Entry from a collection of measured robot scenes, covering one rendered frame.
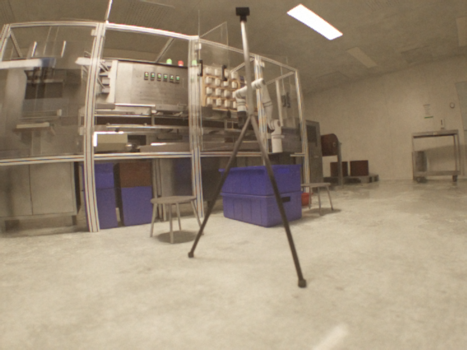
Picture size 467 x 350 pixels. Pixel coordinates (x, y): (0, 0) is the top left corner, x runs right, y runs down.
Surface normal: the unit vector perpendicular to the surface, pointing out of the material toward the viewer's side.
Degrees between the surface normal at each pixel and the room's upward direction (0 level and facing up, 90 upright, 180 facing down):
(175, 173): 90
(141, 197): 90
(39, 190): 90
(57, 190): 90
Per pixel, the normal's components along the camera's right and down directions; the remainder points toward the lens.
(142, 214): 0.57, -0.02
